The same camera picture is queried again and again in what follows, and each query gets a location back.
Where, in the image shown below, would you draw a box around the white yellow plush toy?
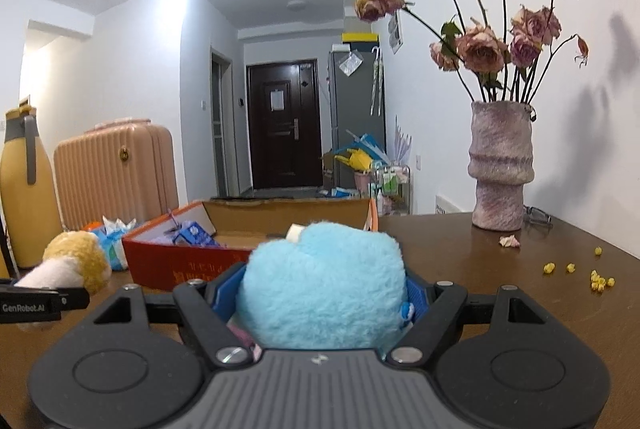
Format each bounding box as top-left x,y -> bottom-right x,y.
12,229 -> 113,333

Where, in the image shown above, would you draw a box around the blue small carton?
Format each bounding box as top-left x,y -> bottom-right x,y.
172,221 -> 220,248

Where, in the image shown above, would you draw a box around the light blue plush toy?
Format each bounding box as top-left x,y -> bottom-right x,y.
236,221 -> 416,353

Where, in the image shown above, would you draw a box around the pink satin scrunchie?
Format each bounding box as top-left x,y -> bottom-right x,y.
227,317 -> 262,362

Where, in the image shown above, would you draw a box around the red cardboard box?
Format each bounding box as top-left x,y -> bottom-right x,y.
122,197 -> 378,291

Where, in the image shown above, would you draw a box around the yellow thermos jug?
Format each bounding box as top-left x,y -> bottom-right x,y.
1,100 -> 63,270

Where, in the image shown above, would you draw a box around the fallen pink petal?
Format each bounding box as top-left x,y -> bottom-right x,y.
499,235 -> 521,248

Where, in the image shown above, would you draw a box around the orange small ball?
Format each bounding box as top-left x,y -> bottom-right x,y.
82,221 -> 103,231

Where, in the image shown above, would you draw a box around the blue tissue pack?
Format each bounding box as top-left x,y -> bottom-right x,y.
88,217 -> 137,272

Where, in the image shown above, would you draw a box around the black eyeglasses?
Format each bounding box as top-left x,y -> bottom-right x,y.
524,206 -> 553,229

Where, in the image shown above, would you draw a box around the pink ribbed suitcase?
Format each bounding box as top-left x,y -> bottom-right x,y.
53,118 -> 179,230

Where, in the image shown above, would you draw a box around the pink textured vase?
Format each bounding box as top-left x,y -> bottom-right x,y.
468,101 -> 535,232

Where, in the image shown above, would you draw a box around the yellow blue clutter pile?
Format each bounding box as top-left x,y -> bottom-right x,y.
322,131 -> 392,197

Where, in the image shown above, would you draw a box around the yellow crumbs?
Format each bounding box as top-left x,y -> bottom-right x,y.
542,261 -> 616,293

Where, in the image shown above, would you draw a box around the dark entrance door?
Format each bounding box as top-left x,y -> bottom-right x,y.
246,60 -> 322,190

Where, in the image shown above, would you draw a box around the grey refrigerator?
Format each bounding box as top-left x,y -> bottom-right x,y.
326,46 -> 388,190

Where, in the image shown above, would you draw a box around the dried pink roses bouquet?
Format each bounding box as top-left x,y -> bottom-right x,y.
354,0 -> 589,106

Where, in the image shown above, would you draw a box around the small wire trolley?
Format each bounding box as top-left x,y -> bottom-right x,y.
371,164 -> 411,217

